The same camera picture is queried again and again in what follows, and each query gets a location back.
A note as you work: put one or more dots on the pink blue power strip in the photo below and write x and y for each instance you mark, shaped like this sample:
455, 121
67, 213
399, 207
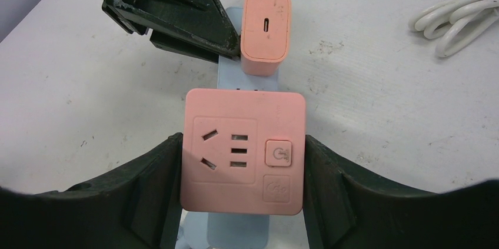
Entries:
225, 230

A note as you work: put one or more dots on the small pink plug adapter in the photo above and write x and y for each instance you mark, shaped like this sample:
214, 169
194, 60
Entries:
265, 35

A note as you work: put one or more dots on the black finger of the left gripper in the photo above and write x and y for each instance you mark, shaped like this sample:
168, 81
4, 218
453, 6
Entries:
195, 28

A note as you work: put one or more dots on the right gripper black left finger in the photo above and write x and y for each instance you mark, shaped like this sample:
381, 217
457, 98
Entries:
135, 205

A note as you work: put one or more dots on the pink cube socket adapter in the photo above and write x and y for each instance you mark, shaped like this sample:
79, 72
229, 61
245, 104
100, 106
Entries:
243, 152

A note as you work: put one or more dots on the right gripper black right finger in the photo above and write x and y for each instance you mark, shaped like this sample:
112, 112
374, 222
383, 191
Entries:
348, 206

